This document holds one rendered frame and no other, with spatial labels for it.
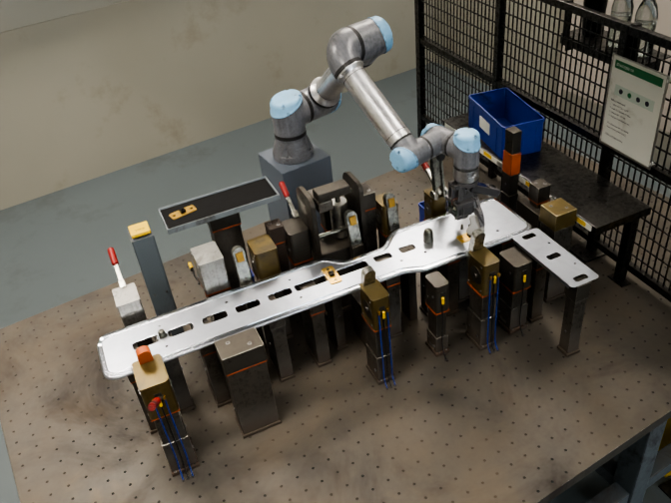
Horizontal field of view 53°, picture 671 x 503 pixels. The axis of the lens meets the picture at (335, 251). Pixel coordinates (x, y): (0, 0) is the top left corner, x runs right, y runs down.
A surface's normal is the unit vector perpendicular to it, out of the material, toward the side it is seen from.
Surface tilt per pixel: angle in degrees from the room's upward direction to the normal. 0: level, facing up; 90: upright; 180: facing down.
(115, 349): 0
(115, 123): 90
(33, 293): 0
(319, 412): 0
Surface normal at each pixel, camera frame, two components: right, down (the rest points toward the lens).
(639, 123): -0.91, 0.32
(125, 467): -0.10, -0.79
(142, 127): 0.52, 0.48
